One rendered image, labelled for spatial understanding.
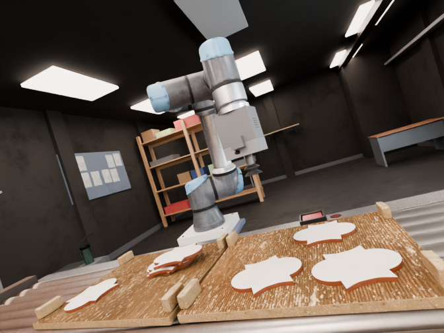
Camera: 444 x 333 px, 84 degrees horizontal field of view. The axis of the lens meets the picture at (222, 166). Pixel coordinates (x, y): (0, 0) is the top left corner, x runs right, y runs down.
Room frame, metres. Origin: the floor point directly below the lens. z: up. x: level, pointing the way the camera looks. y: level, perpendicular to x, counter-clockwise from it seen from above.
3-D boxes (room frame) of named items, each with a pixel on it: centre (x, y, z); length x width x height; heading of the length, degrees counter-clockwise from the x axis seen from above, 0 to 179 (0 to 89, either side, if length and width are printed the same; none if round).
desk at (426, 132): (5.57, -4.16, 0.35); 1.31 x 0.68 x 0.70; 73
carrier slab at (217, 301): (0.52, -0.10, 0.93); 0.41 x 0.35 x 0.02; 69
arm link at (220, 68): (0.58, -0.06, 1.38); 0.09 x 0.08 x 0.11; 6
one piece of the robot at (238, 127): (0.57, -0.06, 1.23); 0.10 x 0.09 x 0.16; 153
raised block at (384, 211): (0.57, -0.33, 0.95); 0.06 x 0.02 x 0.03; 159
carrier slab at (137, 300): (0.67, 0.29, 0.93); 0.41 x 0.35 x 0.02; 67
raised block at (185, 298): (0.47, 0.13, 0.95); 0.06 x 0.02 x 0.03; 159
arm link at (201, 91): (0.67, -0.04, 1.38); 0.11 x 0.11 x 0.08; 6
